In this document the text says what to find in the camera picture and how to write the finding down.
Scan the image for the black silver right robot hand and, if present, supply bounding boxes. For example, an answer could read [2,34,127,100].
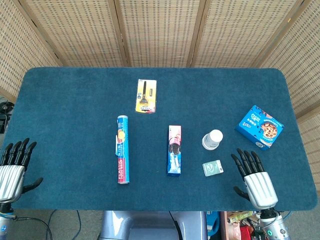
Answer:
[230,148,279,210]

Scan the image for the blue chocolate chip cookie box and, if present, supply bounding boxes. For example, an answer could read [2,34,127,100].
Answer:
[234,104,285,151]

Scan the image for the blue plastic part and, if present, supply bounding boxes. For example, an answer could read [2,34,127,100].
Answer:
[206,211,221,236]

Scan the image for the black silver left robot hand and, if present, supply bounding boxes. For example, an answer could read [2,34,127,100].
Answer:
[0,137,44,204]

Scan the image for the black floor cable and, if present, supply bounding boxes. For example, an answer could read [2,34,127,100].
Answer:
[12,209,59,240]

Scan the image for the plastic food wrap roll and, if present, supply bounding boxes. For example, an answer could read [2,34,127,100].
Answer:
[114,115,131,185]

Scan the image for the cardboard box of snacks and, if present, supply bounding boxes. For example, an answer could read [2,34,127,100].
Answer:
[219,210,266,240]

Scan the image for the black equipment with cables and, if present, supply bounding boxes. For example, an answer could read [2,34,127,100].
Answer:
[0,99,15,133]

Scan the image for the blue table mat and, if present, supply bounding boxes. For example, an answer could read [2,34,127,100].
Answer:
[0,66,318,212]

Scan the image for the woven bamboo folding screen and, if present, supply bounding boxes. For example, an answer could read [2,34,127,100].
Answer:
[0,0,320,193]

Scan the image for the blue Oreo cookie box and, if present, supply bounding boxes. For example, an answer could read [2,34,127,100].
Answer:
[166,125,182,178]

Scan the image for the green tissue pack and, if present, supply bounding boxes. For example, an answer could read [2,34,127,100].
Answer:
[202,159,224,177]

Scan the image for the blue floor cable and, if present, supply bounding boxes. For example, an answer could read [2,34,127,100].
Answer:
[73,210,83,240]

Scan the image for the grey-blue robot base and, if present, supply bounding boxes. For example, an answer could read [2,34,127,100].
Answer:
[98,210,208,240]

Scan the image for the white paper cup stack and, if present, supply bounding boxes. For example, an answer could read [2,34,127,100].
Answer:
[201,129,224,151]

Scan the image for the yellow razor blister pack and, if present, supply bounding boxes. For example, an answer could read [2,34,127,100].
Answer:
[134,78,158,115]

